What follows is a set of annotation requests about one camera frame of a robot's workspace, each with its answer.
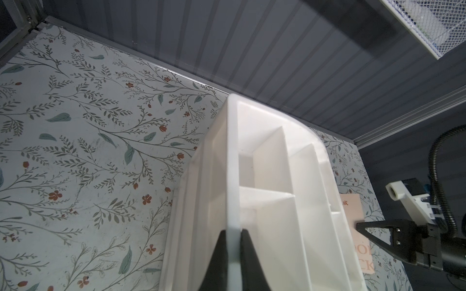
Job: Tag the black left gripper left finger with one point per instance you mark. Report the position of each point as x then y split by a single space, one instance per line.
216 276

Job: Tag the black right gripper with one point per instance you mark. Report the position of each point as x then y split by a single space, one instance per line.
422 246

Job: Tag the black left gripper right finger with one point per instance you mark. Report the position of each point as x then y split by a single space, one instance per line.
252 275

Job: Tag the beige good luck postcard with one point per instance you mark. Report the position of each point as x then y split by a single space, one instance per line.
354 213

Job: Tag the white desk drawer organizer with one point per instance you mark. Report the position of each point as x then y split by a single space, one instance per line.
261 170

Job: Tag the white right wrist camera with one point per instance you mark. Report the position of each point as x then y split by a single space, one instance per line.
416 201

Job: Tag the white wire mesh basket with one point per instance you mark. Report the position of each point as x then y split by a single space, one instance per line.
440 26

